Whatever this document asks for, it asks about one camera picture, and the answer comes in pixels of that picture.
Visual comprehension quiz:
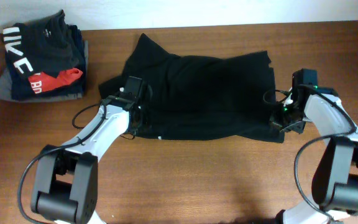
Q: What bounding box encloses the black t-shirt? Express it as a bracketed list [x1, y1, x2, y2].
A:
[99, 35, 285, 143]

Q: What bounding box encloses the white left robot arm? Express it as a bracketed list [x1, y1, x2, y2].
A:
[30, 93, 140, 223]

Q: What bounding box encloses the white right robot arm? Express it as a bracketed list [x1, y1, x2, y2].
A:
[273, 84, 358, 224]

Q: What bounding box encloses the red folded shirt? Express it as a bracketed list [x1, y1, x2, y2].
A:
[28, 68, 83, 94]

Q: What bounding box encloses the black folded shirt on top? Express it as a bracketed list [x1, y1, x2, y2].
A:
[16, 10, 84, 78]

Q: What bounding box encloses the white back board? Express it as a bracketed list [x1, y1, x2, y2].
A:
[0, 0, 358, 32]

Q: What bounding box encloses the navy shirt with white letters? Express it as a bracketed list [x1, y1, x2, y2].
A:
[2, 21, 86, 101]

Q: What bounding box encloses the grey folded shirt at bottom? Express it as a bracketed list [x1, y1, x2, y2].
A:
[0, 35, 87, 103]

